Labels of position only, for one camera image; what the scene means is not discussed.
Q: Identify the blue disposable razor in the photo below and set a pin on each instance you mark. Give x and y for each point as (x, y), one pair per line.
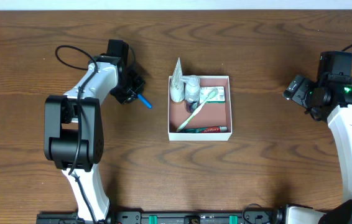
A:
(144, 101)

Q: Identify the green and white toothbrush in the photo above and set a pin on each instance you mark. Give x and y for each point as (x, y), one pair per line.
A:
(196, 110)

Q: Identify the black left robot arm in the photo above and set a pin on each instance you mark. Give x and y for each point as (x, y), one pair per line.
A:
(73, 129)

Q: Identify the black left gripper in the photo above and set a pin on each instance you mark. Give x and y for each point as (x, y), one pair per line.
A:
(132, 90)

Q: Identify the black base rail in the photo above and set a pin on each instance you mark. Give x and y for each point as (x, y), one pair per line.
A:
(254, 216)

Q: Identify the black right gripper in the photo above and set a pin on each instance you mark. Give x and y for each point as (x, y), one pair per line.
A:
(298, 92)

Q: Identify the white and green small box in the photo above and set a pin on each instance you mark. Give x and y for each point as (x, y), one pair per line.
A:
(219, 98)

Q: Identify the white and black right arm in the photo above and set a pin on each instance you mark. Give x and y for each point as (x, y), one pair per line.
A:
(339, 121)

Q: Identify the clear pump bottle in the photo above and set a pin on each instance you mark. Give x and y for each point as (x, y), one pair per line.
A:
(192, 92)

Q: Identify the white upright tube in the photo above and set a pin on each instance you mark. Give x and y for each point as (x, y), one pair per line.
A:
(176, 84)

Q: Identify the red and green toothpaste tube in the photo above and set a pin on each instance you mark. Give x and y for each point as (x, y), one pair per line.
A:
(212, 129)

